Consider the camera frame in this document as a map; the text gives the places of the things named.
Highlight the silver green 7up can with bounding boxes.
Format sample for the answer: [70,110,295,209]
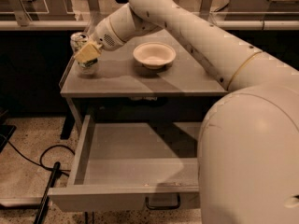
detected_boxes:
[70,32,100,77]

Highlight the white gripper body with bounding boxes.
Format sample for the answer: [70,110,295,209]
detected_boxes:
[91,16,125,51]

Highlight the black floor cable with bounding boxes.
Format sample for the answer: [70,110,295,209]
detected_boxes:
[0,133,77,177]

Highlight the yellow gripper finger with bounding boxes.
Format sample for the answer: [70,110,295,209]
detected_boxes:
[74,41,102,63]

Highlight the white paper bowl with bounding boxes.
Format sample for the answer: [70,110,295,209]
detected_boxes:
[133,42,177,69]

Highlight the black pole stand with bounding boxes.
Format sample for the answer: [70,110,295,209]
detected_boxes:
[34,162,61,224]

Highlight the grey counter cabinet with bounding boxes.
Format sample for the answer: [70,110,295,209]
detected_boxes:
[60,30,226,129]

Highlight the grey open top drawer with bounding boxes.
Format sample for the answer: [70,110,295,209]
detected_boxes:
[49,116,200,212]

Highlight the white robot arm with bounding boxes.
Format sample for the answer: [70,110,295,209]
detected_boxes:
[75,0,299,224]

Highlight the black drawer handle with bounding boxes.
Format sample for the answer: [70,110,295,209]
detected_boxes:
[145,194,181,211]

